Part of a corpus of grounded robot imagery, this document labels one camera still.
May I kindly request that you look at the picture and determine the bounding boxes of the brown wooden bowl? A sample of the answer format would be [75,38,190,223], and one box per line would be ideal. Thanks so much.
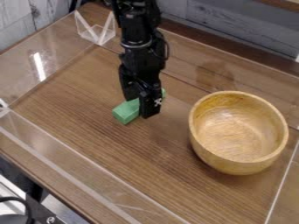
[189,91,290,176]

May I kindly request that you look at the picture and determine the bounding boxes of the black cable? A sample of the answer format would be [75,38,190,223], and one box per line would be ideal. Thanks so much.
[0,196,42,224]

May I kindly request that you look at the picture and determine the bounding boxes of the black metal bracket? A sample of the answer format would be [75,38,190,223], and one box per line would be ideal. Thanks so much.
[26,196,67,224]

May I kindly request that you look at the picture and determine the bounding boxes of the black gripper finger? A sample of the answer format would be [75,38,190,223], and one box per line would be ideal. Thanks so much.
[119,75,139,101]
[139,87,163,118]

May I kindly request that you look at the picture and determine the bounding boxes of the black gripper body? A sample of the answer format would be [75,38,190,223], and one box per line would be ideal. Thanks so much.
[119,43,167,93]

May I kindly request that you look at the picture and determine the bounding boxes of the green rectangular block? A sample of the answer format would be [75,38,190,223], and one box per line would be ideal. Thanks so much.
[112,89,166,125]

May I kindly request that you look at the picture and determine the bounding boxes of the clear acrylic tray wall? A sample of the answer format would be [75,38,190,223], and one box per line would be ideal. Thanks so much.
[0,5,299,224]

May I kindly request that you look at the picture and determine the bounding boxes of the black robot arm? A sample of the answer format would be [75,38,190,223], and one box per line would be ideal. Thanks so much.
[111,0,170,118]

